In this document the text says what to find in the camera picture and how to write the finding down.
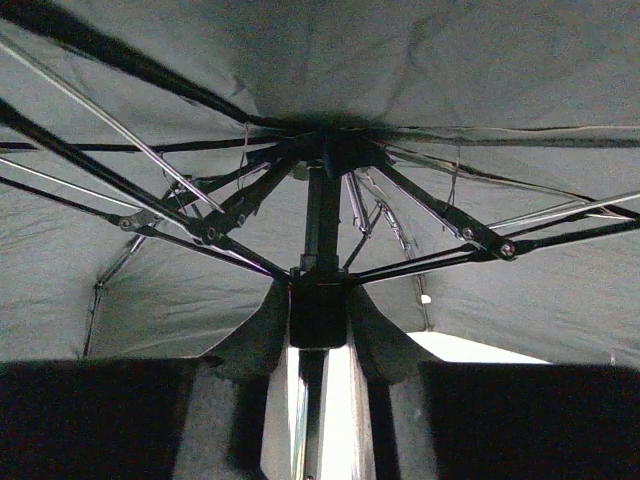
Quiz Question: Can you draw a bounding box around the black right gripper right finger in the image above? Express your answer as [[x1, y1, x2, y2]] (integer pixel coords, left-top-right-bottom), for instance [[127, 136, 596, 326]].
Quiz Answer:
[[420, 363, 639, 479]]

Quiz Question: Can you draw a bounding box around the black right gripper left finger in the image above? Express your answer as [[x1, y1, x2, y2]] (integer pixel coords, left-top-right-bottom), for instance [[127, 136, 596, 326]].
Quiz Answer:
[[1, 356, 222, 479]]

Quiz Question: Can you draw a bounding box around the beige folding umbrella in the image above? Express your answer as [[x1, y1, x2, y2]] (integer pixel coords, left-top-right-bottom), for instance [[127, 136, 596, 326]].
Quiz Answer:
[[1, 1, 639, 479]]

